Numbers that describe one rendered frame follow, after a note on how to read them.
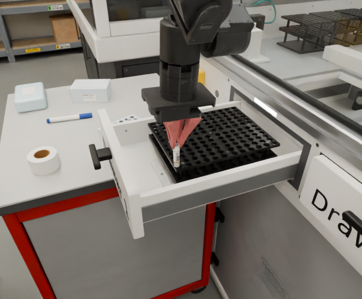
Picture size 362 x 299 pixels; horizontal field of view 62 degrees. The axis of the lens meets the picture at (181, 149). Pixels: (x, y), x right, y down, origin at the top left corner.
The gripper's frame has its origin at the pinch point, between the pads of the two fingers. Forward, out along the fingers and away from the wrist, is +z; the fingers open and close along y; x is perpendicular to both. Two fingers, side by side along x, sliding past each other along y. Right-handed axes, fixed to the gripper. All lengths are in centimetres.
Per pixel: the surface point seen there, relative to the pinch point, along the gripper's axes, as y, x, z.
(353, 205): -22.5, 18.8, 3.5
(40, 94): 26, -63, 18
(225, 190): -8.0, 5.4, 8.7
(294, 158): -22.7, 4.5, 5.1
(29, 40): 59, -400, 99
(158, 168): 1.3, -6.2, 10.5
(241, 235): -26, -9, 47
